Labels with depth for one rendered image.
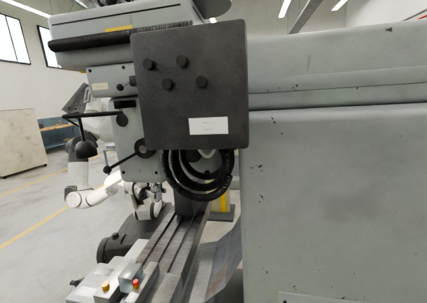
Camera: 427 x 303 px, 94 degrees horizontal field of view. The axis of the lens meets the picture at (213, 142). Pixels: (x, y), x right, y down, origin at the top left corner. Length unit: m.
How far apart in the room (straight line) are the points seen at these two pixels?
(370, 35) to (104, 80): 0.75
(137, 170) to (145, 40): 0.49
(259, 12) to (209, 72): 9.95
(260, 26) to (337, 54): 9.51
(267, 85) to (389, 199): 0.40
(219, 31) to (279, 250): 0.55
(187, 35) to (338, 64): 0.42
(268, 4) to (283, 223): 10.07
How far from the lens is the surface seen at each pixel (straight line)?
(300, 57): 0.62
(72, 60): 0.81
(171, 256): 1.04
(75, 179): 1.22
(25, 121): 7.02
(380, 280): 0.75
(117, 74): 0.72
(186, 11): 0.65
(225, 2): 0.75
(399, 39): 0.71
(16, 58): 9.93
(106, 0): 0.86
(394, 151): 0.59
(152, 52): 0.38
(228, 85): 0.34
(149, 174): 0.76
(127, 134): 0.75
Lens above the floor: 1.61
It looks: 13 degrees down
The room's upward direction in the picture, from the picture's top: 4 degrees counter-clockwise
